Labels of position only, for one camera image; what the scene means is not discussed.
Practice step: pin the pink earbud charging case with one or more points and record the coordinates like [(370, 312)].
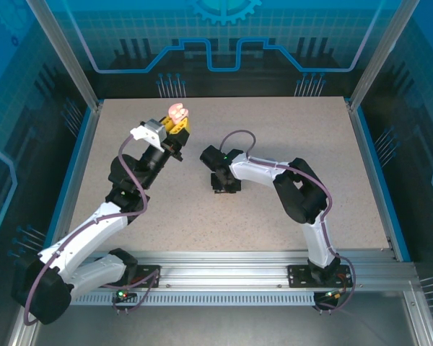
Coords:
[(178, 111)]

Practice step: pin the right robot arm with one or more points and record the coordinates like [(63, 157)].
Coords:
[(317, 238)]

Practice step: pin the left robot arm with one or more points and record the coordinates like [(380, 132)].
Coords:
[(94, 223)]

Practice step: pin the left blue table border strip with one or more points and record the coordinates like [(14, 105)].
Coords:
[(81, 144)]

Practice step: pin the blue table border strip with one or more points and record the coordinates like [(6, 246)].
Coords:
[(81, 144), (369, 144)]

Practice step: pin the left connector board with LED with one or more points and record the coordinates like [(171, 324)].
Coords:
[(122, 295)]

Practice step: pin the connector board with led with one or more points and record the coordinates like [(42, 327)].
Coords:
[(122, 295), (333, 295)]

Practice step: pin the right blue table border strip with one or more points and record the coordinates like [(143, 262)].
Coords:
[(369, 144)]

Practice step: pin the grey metal sheet panel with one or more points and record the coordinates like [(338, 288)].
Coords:
[(220, 324)]

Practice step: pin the right connector board with LED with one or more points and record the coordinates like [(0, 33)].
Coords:
[(333, 295)]

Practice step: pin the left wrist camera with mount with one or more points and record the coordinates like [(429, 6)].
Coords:
[(155, 128)]

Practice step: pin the left aluminium side rail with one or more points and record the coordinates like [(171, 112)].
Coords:
[(87, 144)]

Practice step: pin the aluminium side rail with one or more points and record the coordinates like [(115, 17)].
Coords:
[(362, 144), (87, 144)]

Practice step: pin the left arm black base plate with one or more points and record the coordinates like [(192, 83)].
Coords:
[(149, 277)]

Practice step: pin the aluminium mounting rail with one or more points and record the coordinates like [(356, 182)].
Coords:
[(220, 266)]

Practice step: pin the left aluminium frame post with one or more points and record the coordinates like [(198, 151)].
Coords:
[(74, 61)]

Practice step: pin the aluminium frame post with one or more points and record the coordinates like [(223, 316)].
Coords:
[(376, 61), (74, 61)]

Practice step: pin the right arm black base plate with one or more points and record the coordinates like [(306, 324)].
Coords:
[(299, 277)]

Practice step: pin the right aluminium side rail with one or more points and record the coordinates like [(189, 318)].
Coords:
[(362, 144)]

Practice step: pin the right aluminium frame post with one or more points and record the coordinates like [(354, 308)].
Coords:
[(376, 61)]

